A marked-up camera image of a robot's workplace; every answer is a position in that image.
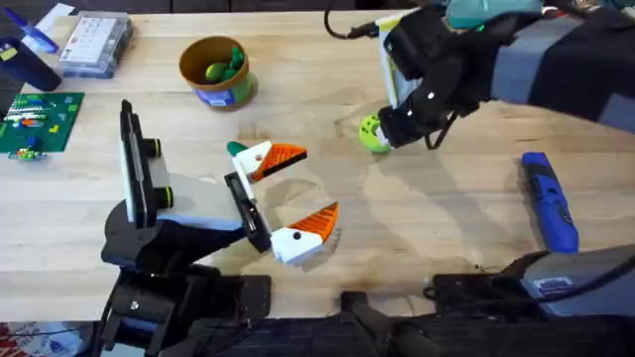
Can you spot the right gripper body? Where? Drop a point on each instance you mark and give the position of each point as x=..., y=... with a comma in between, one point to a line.
x=436, y=104

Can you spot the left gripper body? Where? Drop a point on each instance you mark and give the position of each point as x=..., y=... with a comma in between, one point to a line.
x=203, y=198

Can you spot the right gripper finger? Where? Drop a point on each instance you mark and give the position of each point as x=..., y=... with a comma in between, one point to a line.
x=385, y=136

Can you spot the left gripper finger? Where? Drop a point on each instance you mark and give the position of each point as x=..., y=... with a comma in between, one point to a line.
x=273, y=156
x=297, y=245

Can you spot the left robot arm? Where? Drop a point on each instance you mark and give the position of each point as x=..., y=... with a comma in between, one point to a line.
x=164, y=248

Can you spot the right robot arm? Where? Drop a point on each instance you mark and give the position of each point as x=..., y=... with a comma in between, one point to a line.
x=570, y=64

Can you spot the blue electric screwdriver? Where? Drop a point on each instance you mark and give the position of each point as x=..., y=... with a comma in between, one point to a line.
x=549, y=203

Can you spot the green disc with holes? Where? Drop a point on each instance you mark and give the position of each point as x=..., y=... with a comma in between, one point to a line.
x=369, y=133

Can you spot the right wrist upright plate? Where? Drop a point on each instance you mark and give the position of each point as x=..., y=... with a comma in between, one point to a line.
x=397, y=89

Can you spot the wrist upright plate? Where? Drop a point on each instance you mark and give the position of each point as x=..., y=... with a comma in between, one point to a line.
x=397, y=89
x=135, y=163

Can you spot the left wrist upright plate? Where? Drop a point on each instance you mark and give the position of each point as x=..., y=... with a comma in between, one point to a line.
x=135, y=163

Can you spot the brown tub with green toys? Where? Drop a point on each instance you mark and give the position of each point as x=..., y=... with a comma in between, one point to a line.
x=218, y=94

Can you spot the teal rounded object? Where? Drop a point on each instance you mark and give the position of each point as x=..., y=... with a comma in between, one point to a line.
x=491, y=12

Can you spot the green board with toy blocks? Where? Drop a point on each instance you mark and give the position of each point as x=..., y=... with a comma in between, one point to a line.
x=39, y=121

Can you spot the small colourful toy blocks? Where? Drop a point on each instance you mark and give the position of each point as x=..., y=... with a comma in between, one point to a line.
x=25, y=154

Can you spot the clear plastic parts box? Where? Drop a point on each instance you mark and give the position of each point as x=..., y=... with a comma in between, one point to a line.
x=94, y=44

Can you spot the dark blue cylinder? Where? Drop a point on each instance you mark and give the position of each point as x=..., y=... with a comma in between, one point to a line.
x=30, y=67

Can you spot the blue translucent plastic tool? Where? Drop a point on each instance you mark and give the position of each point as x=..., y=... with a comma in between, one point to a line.
x=30, y=32

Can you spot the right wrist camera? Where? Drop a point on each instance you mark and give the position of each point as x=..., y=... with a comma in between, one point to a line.
x=417, y=44

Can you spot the black rail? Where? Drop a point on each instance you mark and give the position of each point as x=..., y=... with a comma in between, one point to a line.
x=496, y=339

